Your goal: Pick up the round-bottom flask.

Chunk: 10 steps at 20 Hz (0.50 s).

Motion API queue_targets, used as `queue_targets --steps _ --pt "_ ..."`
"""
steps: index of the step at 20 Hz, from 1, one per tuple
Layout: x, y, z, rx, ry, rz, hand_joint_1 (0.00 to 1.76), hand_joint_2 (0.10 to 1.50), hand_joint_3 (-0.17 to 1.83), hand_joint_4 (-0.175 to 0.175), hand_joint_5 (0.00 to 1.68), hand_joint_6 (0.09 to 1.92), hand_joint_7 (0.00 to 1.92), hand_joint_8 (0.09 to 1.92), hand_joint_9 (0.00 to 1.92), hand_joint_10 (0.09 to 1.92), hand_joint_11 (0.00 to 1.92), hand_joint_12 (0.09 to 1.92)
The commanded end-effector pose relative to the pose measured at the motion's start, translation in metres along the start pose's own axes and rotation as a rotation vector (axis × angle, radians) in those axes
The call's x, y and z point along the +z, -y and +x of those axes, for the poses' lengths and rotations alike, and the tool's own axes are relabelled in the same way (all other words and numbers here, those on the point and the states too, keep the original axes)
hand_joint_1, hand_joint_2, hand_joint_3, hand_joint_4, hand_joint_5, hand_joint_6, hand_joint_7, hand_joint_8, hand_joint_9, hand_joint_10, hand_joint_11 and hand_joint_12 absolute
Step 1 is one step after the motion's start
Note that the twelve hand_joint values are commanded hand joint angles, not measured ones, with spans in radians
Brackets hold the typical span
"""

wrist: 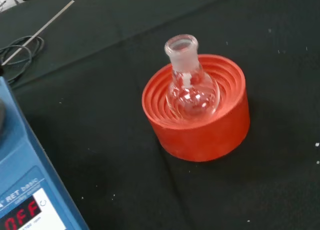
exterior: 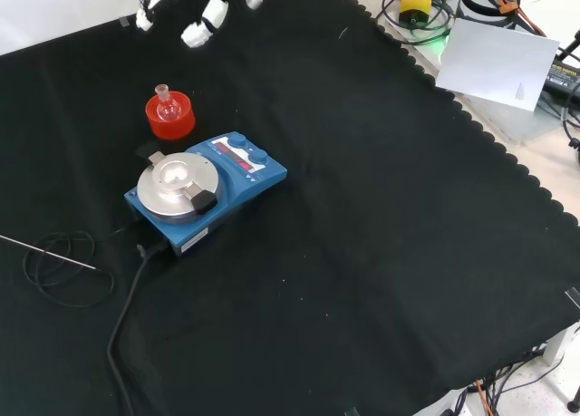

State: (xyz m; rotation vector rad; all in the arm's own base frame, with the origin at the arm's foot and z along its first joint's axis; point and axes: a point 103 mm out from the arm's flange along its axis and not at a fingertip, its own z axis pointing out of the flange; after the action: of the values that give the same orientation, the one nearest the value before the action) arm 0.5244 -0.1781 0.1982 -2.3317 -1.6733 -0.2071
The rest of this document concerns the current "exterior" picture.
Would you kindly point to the yellow stop button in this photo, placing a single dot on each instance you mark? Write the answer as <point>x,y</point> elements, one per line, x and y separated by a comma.
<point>414,6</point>

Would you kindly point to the black bench cloth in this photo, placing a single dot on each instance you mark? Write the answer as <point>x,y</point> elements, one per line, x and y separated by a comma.
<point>317,253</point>

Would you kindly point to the black power adapter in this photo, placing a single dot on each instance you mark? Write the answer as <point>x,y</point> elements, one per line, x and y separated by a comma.
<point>564,74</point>

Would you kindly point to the clear round-bottom flask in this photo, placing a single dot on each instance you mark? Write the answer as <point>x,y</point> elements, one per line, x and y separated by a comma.
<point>167,110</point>

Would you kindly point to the blue heater with steel plate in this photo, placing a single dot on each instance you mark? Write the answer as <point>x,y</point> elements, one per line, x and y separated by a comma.
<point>226,194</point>

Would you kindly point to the pale board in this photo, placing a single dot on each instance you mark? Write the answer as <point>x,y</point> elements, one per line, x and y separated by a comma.
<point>494,62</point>

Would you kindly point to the thin steel probe rod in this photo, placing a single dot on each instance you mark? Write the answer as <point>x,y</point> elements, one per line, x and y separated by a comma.
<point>45,252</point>

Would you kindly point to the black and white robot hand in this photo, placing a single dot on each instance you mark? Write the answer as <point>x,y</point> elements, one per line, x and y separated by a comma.
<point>215,10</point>

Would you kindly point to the clear cloth clip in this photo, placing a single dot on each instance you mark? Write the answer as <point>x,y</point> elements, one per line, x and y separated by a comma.
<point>351,412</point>
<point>573,297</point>
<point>123,22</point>

